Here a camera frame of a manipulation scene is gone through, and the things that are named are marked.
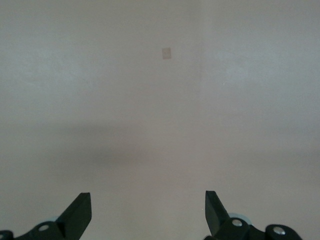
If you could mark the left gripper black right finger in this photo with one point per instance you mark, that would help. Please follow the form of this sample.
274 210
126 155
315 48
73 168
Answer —
220 222

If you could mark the wide brown tape patch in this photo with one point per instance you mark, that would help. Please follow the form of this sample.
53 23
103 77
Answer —
166 53

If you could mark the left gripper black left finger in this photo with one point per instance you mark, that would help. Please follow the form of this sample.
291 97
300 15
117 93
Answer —
72 225

